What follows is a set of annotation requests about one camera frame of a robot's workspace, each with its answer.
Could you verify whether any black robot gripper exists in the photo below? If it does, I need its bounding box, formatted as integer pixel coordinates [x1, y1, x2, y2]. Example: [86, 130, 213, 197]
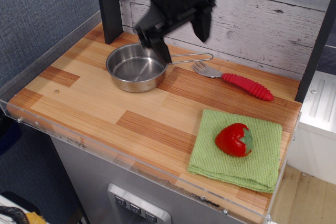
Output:
[134, 0, 215, 63]

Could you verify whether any red toy tomato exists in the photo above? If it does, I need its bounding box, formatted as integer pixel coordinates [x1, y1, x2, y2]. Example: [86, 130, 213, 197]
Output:
[215, 123, 254, 157]

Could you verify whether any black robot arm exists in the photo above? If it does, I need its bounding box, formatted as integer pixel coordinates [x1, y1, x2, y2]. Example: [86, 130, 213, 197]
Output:
[134, 0, 215, 63]

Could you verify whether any green folded cloth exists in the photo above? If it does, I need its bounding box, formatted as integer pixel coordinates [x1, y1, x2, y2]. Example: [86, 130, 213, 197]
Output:
[188, 110, 282, 193]

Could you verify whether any small steel saucepan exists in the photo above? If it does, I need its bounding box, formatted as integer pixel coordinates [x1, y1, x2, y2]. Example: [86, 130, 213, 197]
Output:
[106, 43, 214, 93]

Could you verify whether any silver cabinet with dispenser panel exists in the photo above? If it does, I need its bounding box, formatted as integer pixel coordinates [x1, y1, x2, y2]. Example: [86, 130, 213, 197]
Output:
[52, 137, 265, 223]

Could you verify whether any white ribbed appliance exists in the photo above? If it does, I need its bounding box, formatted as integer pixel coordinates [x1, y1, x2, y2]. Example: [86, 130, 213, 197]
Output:
[287, 71, 335, 184]

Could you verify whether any yellow object at corner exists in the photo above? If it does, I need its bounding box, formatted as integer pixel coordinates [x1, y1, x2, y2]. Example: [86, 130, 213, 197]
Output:
[26, 212, 47, 224]

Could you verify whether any fork with red handle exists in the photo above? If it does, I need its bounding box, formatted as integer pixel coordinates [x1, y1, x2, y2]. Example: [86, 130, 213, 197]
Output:
[192, 61, 274, 101]

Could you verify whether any dark left vertical post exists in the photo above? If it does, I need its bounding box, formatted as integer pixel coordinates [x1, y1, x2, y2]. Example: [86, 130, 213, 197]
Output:
[99, 0, 123, 44]

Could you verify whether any dark vertical post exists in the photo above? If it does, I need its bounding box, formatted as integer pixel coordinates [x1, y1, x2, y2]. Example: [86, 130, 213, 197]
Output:
[295, 0, 335, 103]
[99, 0, 123, 44]

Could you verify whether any dark right vertical post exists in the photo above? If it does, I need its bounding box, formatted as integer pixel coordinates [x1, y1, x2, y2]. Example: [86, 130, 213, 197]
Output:
[295, 0, 335, 103]

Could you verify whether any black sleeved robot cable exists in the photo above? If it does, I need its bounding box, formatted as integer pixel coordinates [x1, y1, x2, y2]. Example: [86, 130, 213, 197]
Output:
[0, 205, 29, 224]

